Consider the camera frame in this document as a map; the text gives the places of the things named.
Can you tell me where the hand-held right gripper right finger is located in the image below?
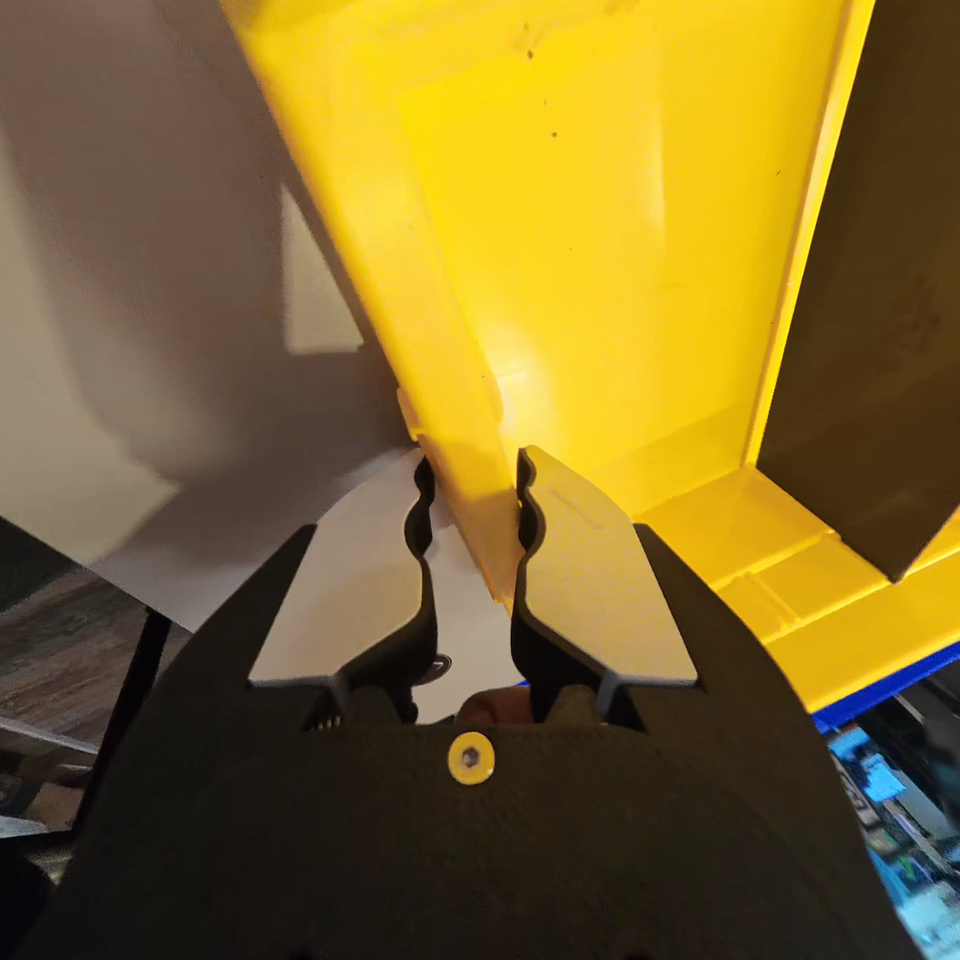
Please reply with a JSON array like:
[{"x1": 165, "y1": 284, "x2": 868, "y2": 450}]
[{"x1": 510, "y1": 444, "x2": 700, "y2": 717}]

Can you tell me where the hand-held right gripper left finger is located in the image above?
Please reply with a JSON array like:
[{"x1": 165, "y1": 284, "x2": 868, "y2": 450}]
[{"x1": 247, "y1": 447, "x2": 441, "y2": 706}]

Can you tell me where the blue plastic bin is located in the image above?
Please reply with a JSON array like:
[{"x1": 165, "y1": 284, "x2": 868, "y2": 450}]
[{"x1": 812, "y1": 641, "x2": 960, "y2": 736}]

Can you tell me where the yellow plastic bin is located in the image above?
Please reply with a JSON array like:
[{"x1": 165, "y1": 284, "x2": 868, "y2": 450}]
[{"x1": 219, "y1": 0, "x2": 960, "y2": 715}]

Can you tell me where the black desk leg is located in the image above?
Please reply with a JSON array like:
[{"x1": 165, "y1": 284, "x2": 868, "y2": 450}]
[{"x1": 97, "y1": 609, "x2": 175, "y2": 759}]

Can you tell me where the black bin divider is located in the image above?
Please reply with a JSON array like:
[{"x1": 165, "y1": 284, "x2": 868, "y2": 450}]
[{"x1": 756, "y1": 0, "x2": 960, "y2": 585}]

